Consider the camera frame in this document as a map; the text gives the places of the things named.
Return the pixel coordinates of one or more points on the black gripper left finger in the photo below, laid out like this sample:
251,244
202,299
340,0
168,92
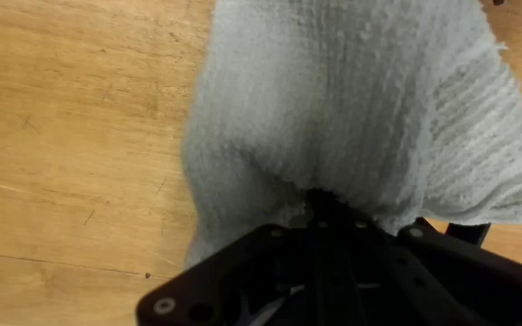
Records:
226,271

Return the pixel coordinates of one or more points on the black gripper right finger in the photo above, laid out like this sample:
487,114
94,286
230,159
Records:
444,282

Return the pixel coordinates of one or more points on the white cloth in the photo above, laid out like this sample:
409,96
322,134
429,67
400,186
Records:
335,96

